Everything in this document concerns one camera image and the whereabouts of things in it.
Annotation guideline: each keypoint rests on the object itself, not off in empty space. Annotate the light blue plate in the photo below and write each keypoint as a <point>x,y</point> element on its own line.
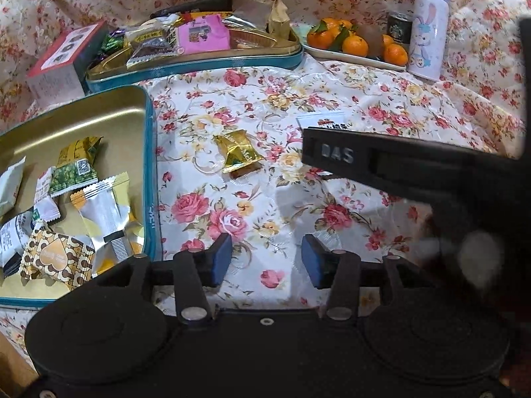
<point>332,54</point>

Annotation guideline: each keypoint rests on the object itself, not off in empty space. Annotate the gold tin tray teal rim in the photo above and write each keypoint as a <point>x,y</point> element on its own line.
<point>124,132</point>

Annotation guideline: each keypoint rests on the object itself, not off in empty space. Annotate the green gold foil packet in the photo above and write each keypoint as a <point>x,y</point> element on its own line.
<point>238,153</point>

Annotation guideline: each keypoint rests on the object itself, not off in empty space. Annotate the red grey carton box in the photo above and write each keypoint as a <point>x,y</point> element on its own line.
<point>62,62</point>

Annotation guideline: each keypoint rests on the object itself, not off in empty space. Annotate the clear packet dark filling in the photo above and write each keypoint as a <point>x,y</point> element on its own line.
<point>149,54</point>

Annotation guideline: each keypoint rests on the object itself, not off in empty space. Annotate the white packet red print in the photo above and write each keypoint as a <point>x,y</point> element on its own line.
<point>321,119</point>

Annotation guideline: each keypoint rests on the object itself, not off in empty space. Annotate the yellow flat snack packet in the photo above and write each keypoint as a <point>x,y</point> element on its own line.
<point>224,15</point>

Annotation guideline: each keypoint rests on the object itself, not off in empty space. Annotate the white long snack packet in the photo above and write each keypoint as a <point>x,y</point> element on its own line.
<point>106,211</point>

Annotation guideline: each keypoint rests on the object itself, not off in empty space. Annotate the dark coffee can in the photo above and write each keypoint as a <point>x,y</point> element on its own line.
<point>399,29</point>

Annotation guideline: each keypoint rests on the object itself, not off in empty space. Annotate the clear pastry packet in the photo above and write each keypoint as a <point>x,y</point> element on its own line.
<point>251,42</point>

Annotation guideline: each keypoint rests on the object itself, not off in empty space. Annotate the pink snack packet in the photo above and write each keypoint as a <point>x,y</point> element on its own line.
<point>203,35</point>

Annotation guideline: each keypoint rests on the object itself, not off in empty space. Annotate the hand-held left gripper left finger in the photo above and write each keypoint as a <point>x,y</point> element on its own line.
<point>220,257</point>

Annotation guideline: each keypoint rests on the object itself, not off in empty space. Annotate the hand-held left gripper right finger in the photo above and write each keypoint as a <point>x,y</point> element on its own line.
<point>313,261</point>

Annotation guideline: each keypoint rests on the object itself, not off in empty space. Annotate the brown paper packet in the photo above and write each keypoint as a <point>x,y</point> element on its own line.
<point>278,18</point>

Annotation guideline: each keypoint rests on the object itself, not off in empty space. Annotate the white blue text packet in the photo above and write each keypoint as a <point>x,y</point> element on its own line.
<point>14,240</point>

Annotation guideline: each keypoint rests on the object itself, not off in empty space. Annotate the pile of mandarin oranges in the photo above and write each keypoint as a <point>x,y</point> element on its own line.
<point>354,45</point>

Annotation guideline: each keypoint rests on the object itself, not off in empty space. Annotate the green snack packet square code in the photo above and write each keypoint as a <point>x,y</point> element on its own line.
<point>72,180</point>

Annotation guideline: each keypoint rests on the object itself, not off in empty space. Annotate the divided gold tin teal rim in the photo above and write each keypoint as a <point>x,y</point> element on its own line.
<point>207,70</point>

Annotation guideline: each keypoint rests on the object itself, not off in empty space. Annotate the brown heart pattern packet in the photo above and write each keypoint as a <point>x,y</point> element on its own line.
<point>56,259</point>

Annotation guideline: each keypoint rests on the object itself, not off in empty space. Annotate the purple rabbit thermos bottle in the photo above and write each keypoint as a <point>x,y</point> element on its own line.
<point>427,33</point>

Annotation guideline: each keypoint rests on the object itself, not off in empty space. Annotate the brown kiwi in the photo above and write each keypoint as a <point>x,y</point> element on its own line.
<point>375,43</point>

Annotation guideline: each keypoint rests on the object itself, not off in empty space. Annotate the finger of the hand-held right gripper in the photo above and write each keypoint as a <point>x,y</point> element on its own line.
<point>332,151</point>

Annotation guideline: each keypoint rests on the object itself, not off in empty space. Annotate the black long packet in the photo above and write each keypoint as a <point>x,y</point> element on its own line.
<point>195,5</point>

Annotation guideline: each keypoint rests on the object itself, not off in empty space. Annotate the clear plastic bag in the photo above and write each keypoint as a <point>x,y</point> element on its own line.
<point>253,16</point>

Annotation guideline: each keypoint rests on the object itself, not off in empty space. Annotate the small white snack packet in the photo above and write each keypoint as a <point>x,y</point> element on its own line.
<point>52,211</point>

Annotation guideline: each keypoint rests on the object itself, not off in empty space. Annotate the cream round snack packet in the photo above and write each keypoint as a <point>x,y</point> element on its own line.
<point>151,27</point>

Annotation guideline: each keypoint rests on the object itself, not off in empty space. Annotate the purple green foil candy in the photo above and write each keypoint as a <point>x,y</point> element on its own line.
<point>112,42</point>

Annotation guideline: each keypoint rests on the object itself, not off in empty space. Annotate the floral printed cloth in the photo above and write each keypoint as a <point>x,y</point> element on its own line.
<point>249,103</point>

